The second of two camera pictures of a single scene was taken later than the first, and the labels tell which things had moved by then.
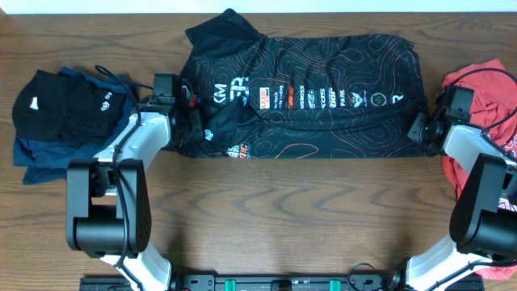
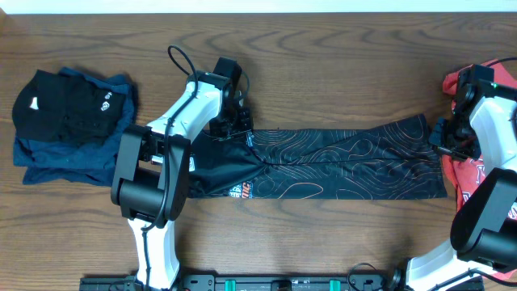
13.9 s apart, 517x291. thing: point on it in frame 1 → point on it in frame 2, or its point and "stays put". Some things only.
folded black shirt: x=51 y=106 stays put
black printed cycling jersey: x=314 y=95 → x=386 y=158
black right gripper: x=415 y=132 → x=438 y=138
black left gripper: x=193 y=135 → x=246 y=116
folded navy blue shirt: x=47 y=159 stays put
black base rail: x=361 y=279 stays put
